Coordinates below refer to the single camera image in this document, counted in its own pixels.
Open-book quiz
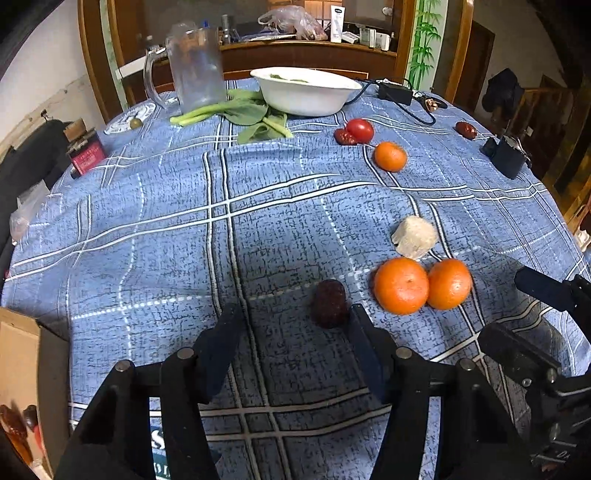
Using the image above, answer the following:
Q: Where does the orange mandarin left of pair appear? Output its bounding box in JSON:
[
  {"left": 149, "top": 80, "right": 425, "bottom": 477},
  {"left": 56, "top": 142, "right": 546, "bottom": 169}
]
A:
[{"left": 373, "top": 257, "right": 430, "bottom": 315}]

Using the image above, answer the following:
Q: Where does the orange mandarin of pair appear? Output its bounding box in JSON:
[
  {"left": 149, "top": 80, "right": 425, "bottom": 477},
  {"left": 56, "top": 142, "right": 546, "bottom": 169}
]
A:
[
  {"left": 373, "top": 257, "right": 430, "bottom": 315},
  {"left": 427, "top": 259, "right": 473, "bottom": 310}
]

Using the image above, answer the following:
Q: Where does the orange mandarin right of pair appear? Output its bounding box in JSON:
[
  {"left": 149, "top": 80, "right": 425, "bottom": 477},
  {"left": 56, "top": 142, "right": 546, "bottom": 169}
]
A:
[{"left": 427, "top": 259, "right": 473, "bottom": 310}]

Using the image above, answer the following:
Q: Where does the corn piece far right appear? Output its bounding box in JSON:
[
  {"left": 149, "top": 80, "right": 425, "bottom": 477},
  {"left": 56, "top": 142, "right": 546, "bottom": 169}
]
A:
[{"left": 391, "top": 216, "right": 439, "bottom": 260}]

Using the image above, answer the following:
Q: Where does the blue plaid tablecloth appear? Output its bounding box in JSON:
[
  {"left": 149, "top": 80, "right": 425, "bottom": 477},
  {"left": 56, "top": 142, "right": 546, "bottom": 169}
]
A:
[{"left": 1, "top": 90, "right": 590, "bottom": 479}]

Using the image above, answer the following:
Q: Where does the brown cardboard box tray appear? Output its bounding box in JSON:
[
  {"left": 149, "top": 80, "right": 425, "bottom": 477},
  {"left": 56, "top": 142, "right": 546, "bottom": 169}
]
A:
[{"left": 0, "top": 308, "right": 70, "bottom": 475}]

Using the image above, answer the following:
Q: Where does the far orange mandarin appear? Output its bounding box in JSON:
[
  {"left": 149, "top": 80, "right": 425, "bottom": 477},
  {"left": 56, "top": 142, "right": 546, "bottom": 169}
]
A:
[{"left": 374, "top": 141, "right": 408, "bottom": 172}]

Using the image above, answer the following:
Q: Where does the red date table edge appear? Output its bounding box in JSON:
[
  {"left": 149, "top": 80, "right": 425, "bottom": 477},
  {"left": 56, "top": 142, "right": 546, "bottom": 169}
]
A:
[{"left": 455, "top": 121, "right": 478, "bottom": 140}]

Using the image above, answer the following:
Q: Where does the far small red date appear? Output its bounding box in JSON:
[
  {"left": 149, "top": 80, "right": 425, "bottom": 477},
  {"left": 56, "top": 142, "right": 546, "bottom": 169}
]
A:
[{"left": 334, "top": 128, "right": 358, "bottom": 145}]

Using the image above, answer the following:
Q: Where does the far small red tomato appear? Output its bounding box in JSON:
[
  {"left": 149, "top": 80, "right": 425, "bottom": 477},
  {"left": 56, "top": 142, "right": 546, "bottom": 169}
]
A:
[{"left": 346, "top": 118, "right": 375, "bottom": 144}]

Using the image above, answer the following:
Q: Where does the pink black small box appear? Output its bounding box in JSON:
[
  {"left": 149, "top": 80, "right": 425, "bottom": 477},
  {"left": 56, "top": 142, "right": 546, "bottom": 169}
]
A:
[{"left": 66, "top": 129, "right": 106, "bottom": 179}]

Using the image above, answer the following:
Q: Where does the clear plastic bag on sofa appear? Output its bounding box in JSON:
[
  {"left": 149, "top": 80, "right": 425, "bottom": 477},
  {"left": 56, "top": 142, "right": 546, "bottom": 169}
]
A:
[{"left": 9, "top": 180, "right": 50, "bottom": 245}]

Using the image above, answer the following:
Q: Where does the small green olive fruit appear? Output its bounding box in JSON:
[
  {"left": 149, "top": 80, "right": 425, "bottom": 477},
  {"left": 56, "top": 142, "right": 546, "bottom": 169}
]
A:
[{"left": 129, "top": 118, "right": 142, "bottom": 130}]

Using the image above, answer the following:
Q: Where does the green leafy vegetable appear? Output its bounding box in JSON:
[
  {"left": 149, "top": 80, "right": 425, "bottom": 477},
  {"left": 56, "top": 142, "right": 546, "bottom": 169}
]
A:
[{"left": 170, "top": 89, "right": 294, "bottom": 145}]

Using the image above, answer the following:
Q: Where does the black power adapter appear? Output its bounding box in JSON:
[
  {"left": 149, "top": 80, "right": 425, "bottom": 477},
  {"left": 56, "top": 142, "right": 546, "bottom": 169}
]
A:
[{"left": 378, "top": 82, "right": 413, "bottom": 106}]

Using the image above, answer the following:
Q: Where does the black leather sofa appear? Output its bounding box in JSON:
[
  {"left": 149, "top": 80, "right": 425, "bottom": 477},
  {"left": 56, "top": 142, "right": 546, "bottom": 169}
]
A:
[{"left": 0, "top": 120, "right": 70, "bottom": 280}]

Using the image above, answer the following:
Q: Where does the white bowl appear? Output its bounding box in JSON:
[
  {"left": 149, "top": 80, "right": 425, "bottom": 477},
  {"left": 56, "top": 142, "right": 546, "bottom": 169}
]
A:
[{"left": 250, "top": 67, "right": 362, "bottom": 117}]

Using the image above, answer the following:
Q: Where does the wooden sideboard counter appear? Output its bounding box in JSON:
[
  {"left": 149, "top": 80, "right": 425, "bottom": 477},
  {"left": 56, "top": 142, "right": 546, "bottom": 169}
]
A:
[{"left": 115, "top": 38, "right": 403, "bottom": 93}]

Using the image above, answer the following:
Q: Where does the clear glass pitcher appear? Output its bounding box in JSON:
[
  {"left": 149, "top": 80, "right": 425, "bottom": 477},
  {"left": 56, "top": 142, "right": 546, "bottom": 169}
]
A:
[{"left": 143, "top": 21, "right": 226, "bottom": 114}]

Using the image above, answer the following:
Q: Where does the white carton on counter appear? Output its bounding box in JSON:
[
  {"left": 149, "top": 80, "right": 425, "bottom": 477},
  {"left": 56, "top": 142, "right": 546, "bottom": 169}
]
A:
[{"left": 329, "top": 5, "right": 345, "bottom": 43}]

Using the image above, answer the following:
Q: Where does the plastic bag on counter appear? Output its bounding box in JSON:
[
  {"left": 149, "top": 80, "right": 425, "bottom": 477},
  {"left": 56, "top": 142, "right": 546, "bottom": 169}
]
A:
[{"left": 257, "top": 5, "right": 328, "bottom": 41}]

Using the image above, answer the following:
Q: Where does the black cable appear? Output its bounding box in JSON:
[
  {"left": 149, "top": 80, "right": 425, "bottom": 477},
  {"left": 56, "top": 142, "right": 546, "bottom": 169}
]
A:
[{"left": 344, "top": 78, "right": 449, "bottom": 127}]

